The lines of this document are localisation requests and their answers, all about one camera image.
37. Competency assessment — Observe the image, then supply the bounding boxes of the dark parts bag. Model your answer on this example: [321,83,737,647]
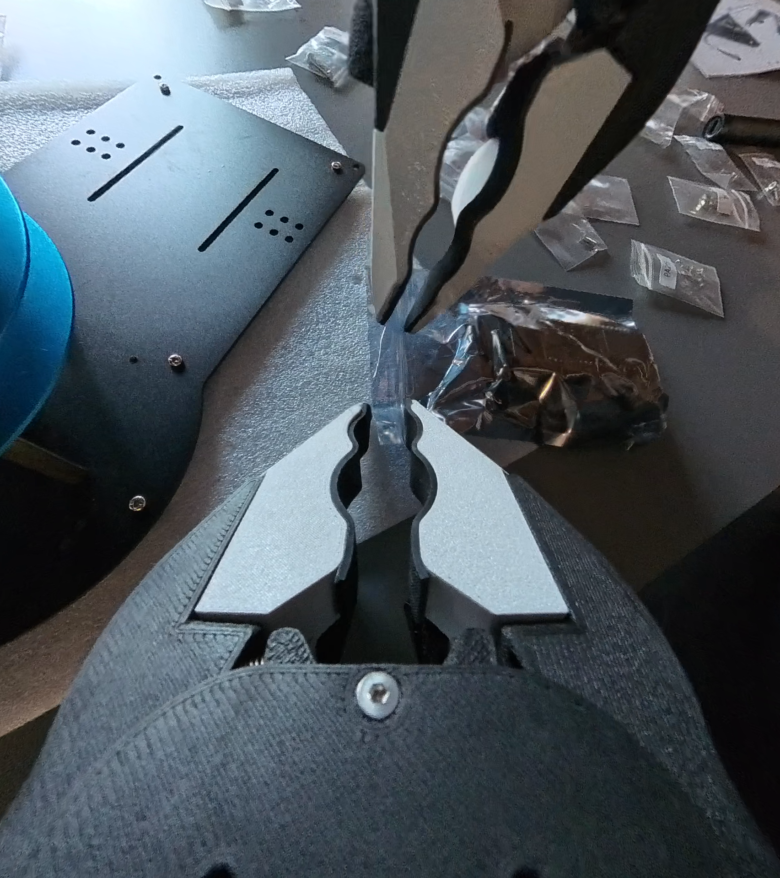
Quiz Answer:
[360,275,671,455]

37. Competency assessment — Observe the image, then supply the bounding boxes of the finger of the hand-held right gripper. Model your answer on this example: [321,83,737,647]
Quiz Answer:
[401,0,638,334]
[368,0,509,327]

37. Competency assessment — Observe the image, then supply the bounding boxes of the scattered small clear zip bags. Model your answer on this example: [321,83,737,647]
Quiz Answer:
[0,0,780,321]

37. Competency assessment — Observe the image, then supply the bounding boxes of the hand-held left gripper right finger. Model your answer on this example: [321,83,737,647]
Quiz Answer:
[405,400,573,636]

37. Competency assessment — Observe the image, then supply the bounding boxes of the black metal base plate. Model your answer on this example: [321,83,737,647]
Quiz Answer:
[0,75,367,669]

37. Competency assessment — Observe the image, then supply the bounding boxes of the dark grey desk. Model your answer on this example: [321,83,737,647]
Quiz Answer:
[0,0,780,878]

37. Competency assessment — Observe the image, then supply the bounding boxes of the black screwdriver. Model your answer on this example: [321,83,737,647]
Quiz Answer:
[705,114,780,153]

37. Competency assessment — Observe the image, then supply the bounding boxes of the printed instruction manual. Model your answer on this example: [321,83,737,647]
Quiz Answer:
[692,0,780,78]

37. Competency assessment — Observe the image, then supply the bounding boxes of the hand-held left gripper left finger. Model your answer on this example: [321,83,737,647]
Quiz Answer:
[191,405,370,632]

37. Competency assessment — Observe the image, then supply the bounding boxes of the blue toy robot arm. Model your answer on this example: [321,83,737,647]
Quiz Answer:
[0,116,78,503]

